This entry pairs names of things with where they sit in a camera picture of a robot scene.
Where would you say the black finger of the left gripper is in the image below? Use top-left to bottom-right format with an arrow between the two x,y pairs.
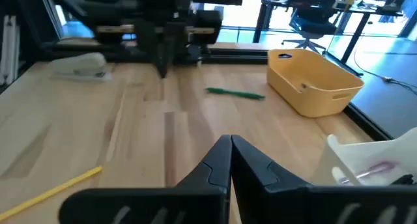
164,21 -> 186,77
139,21 -> 165,77

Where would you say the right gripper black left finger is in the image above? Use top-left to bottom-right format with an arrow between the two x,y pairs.
177,134 -> 232,189

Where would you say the white plastic bin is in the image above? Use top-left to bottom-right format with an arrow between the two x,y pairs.
321,128 -> 417,188

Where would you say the pink pen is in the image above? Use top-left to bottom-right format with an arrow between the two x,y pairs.
338,161 -> 398,185

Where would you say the yellow pencil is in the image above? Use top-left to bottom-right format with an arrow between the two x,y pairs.
0,165 -> 104,222

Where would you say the yellow plastic bin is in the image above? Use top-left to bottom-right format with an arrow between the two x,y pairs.
266,48 -> 365,119

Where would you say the black office chair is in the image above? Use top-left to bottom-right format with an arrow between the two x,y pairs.
281,7 -> 338,54

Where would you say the black office desk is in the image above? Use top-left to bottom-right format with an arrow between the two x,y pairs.
253,0 -> 411,64

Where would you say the green pen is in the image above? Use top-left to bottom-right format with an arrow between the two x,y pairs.
205,87 -> 266,101

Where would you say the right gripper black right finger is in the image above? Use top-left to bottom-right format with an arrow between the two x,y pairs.
231,134 -> 311,224

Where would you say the dark floor cable with connector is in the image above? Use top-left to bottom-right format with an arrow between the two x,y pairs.
353,44 -> 417,96

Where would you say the large window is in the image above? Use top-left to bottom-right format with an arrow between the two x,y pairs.
224,0 -> 417,36

